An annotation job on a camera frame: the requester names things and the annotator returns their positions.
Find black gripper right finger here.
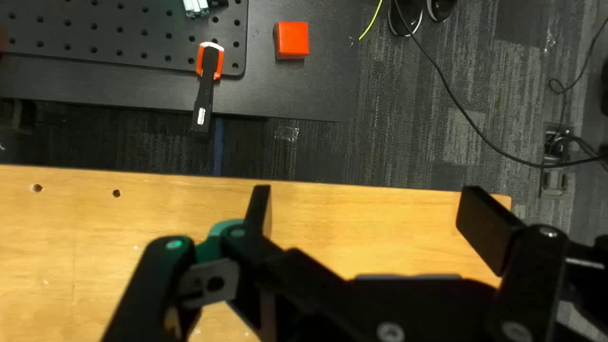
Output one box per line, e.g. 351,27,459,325
455,186,567,342

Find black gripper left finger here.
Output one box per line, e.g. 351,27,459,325
102,184,355,342

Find orange square block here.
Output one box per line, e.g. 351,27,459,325
275,21,309,59

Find floor power outlet box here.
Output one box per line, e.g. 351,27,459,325
539,126,571,196

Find orange black bar clamp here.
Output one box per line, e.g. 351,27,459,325
191,42,223,133

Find chair caster wheels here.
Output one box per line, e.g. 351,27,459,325
387,0,457,38

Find black perforated board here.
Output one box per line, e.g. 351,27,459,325
0,0,248,78

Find yellow green cable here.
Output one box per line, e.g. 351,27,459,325
347,0,385,46

